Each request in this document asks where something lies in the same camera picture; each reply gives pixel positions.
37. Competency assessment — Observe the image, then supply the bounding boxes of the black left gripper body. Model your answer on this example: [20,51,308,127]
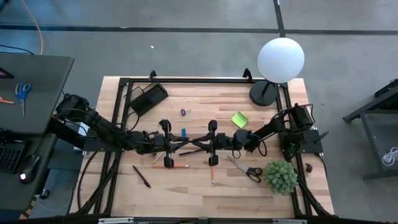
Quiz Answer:
[154,119,175,169]

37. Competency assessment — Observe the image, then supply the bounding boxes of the black mesh desk organizer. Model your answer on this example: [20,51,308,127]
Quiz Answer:
[126,82,169,118]

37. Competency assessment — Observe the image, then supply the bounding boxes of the orange cable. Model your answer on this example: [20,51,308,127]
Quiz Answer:
[20,0,44,55]

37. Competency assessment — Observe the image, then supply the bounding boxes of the green sticky note pad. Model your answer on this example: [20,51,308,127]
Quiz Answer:
[230,111,250,129]

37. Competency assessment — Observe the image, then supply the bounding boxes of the black aluminium table frame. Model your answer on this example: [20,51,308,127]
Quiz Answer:
[74,68,335,218]

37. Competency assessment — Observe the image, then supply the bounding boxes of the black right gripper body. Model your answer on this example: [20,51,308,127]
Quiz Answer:
[208,120,234,167]

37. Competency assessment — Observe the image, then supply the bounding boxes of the black-handled scissors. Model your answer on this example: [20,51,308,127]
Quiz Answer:
[226,155,264,184]

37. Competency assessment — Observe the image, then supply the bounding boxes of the blue-handled scissors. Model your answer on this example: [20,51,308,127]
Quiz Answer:
[14,82,33,118]

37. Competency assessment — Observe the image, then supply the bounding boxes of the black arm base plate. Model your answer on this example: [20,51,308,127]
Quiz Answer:
[278,129,330,155]
[83,129,128,153]

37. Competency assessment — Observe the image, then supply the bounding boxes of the white globe table lamp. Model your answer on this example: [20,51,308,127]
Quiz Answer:
[248,37,305,107]

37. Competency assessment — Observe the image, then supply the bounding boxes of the black floor cable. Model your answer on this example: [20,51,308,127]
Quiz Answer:
[0,44,35,55]

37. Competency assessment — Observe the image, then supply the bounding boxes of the white box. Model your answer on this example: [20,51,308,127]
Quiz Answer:
[74,121,91,138]

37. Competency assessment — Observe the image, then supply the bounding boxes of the white coiled cable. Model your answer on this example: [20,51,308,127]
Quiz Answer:
[381,146,398,167]

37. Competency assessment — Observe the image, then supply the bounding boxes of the green artificial plant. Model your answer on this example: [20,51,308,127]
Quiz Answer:
[264,159,299,195]

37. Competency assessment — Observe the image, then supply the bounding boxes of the black metal cart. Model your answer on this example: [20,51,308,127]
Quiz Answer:
[342,79,398,182]

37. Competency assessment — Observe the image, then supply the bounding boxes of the dark computer desk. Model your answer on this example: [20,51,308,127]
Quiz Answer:
[0,132,58,215]

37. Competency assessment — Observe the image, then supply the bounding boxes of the grey side table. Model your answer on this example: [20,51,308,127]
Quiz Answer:
[0,52,75,135]

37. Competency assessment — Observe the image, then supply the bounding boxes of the black computer mouse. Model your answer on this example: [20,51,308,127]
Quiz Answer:
[18,154,41,185]

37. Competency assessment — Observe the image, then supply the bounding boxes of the black marker pen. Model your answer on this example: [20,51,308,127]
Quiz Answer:
[178,149,206,157]

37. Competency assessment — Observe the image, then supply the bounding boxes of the black keyboard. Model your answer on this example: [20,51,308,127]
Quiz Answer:
[0,139,27,174]

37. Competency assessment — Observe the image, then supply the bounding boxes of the red and black tablet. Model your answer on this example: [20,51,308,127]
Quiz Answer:
[0,66,15,80]

